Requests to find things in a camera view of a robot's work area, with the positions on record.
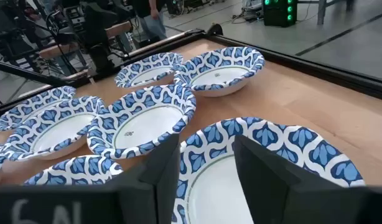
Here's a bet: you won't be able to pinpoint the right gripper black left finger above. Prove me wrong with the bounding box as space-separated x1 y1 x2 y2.
105 133 181 224

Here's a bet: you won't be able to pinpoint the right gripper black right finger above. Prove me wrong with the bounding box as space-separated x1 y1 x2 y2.
233 134 382 224

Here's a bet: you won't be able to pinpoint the wooden seat stool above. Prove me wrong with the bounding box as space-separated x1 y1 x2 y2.
105 21 133 39
38 42 80 60

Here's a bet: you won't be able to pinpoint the person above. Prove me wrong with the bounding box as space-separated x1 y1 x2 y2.
131 0 168 40

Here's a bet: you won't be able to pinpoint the black metal strut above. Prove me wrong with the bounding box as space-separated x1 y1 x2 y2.
0 58 72 88

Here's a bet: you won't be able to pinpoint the black computer tower green lights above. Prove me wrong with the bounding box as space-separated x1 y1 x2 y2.
262 0 298 27

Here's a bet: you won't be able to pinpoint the grey metal table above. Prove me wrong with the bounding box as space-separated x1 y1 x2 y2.
298 0 355 26

